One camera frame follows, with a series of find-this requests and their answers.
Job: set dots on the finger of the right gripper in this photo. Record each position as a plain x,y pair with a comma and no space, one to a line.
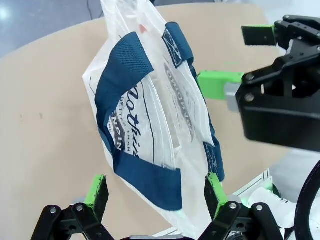
257,36

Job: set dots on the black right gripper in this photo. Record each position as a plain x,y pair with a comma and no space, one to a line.
282,120

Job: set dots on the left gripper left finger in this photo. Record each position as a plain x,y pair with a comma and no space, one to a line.
95,200

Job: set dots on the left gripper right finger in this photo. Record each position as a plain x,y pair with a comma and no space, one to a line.
215,197

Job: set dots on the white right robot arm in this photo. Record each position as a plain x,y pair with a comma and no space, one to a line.
265,207

